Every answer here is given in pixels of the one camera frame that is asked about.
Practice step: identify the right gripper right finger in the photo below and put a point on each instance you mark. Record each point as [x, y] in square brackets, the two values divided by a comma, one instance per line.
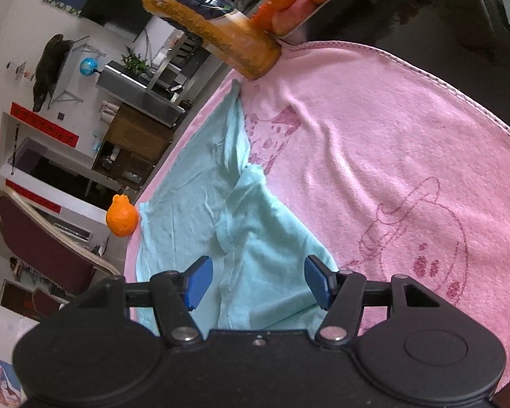
[341, 295]

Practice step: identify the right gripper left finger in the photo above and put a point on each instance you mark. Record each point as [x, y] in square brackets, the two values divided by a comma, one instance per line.
[174, 295]

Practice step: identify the teal t-shirt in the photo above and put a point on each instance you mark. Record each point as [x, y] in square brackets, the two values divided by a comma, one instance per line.
[213, 201]

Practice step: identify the lone orange mandarin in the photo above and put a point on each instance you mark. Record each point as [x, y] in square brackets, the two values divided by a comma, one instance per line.
[122, 217]

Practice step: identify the pink dog-print towel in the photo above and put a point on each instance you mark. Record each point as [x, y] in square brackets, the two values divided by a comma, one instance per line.
[393, 170]

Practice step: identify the brown wooden cabinet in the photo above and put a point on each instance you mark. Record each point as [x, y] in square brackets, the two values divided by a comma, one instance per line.
[131, 148]

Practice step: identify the wooden framed chair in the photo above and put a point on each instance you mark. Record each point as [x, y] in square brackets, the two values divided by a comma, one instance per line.
[32, 240]

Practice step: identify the silver tv stand shelf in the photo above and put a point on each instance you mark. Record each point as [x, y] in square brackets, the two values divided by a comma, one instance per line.
[165, 90]

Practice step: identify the blue globe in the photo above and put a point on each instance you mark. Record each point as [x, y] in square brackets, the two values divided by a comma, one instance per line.
[88, 66]

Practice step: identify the orange juice bottle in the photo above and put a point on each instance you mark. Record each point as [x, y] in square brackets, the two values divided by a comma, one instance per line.
[225, 32]

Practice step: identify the metal fruit tray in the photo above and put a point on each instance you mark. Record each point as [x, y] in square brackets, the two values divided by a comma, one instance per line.
[318, 23]

